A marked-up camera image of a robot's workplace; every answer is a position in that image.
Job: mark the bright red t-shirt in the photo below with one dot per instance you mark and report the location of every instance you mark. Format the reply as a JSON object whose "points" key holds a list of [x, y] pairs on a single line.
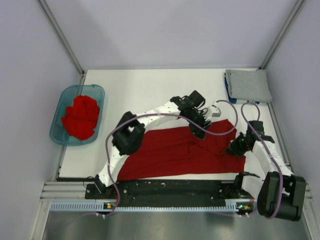
{"points": [[81, 118]]}

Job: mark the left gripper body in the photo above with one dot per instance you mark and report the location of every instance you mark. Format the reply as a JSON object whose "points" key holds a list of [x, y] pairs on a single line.
{"points": [[199, 117]]}

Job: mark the dark red t-shirt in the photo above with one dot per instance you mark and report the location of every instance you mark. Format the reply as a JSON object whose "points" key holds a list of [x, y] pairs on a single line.
{"points": [[176, 151]]}

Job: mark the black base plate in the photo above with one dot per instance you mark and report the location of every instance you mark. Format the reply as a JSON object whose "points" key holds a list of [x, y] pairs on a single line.
{"points": [[180, 202]]}

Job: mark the teal plastic bin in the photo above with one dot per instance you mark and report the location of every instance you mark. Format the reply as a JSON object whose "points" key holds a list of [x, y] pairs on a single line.
{"points": [[58, 132]]}

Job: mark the aluminium frame rail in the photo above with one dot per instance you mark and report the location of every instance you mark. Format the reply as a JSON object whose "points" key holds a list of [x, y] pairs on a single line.
{"points": [[173, 189]]}

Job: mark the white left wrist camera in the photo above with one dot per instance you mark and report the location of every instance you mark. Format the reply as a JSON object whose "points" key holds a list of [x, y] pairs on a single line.
{"points": [[213, 110]]}

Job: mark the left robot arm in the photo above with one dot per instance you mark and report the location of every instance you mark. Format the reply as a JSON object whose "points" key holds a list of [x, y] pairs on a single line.
{"points": [[127, 137]]}

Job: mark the folded blue white t-shirt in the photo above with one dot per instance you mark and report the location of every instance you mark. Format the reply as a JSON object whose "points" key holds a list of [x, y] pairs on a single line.
{"points": [[237, 101]]}

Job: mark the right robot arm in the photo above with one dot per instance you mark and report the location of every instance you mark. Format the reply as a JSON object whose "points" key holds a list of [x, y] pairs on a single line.
{"points": [[279, 193]]}

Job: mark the folded grey t-shirt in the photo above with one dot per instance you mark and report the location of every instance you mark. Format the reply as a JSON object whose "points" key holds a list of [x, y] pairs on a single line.
{"points": [[248, 85]]}

